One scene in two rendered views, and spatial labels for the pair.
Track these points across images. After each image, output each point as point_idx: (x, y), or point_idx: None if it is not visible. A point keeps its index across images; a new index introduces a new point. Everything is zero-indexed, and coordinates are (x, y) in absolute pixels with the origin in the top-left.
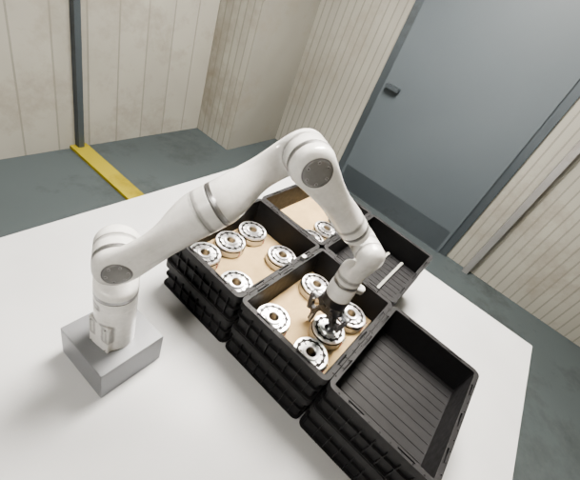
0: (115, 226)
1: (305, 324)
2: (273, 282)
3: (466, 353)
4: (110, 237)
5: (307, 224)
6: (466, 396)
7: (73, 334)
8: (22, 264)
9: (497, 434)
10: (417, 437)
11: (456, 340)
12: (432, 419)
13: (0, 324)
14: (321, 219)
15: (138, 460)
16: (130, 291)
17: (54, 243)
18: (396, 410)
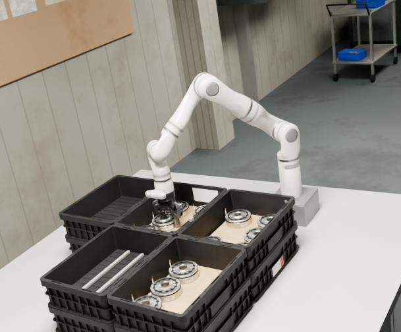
0: (290, 124)
1: (180, 224)
2: (210, 201)
3: (6, 305)
4: (287, 122)
5: (188, 295)
6: (78, 201)
7: (309, 188)
8: (391, 224)
9: (20, 265)
10: (108, 209)
11: (8, 313)
12: (93, 218)
13: (359, 205)
14: (170, 310)
15: None
16: (278, 151)
17: (394, 238)
18: (118, 214)
